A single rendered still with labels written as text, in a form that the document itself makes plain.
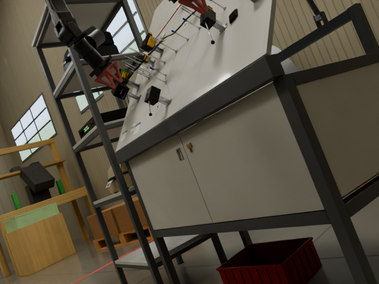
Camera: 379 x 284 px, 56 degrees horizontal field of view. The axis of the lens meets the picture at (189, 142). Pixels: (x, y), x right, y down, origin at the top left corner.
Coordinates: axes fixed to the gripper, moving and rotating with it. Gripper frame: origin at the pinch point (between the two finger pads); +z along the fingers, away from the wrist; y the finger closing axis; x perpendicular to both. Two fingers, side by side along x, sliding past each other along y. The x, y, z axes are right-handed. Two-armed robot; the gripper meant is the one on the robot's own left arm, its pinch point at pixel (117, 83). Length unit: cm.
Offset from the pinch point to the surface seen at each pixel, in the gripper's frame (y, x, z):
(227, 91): -39.4, 1.6, 23.6
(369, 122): -63, -15, 63
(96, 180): 529, -226, 129
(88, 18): 84, -90, -39
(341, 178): -59, 12, 60
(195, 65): -17.9, -20.6, 15.3
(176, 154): 6.9, -2.4, 39.0
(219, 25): -35.7, -23.3, 8.8
